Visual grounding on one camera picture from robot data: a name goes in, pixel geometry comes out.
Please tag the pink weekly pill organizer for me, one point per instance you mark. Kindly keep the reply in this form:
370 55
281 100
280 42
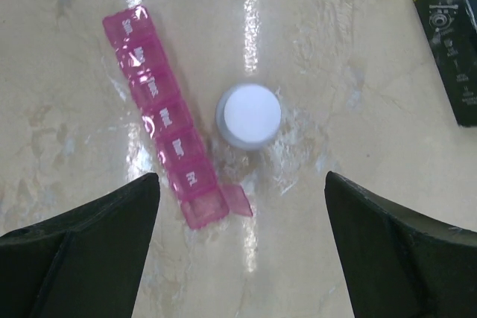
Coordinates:
169 122

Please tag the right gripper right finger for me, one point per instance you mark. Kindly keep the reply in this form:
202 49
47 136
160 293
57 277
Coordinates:
398 262

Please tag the green black product box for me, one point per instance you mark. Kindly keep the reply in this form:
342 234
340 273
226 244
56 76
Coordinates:
450 28

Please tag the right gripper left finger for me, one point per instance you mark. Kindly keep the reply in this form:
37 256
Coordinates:
86 262

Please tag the grey pill bottle white cap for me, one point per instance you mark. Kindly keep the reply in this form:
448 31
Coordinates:
248 116

